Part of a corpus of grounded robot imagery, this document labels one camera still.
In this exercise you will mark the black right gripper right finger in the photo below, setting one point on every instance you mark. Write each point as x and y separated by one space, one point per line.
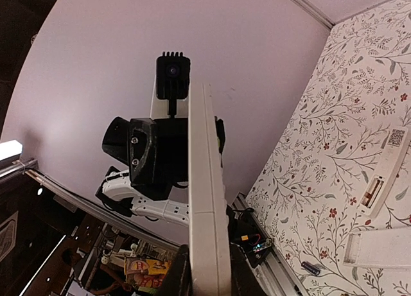
243 281

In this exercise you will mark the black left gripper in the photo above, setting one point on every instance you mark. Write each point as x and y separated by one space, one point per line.
162 153

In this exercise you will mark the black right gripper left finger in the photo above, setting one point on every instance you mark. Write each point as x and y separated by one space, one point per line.
178 281

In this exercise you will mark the small white remote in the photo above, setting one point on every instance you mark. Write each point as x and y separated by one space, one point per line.
209 253

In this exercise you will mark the white remote control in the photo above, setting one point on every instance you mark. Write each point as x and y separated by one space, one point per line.
385 248

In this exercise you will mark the long white remote with buttons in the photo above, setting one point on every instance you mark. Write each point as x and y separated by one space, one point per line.
384 175

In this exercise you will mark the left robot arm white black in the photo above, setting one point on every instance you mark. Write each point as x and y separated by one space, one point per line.
141 203

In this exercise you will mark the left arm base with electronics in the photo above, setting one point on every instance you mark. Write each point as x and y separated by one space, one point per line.
244 231

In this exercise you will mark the snack bags pile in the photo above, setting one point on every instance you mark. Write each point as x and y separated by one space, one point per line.
145 275

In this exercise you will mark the floral patterned table mat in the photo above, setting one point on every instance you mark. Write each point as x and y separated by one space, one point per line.
307 195

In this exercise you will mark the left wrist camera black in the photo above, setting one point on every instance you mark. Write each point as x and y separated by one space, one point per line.
172 79

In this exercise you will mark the left aluminium frame post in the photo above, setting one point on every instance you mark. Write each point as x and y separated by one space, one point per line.
315 12

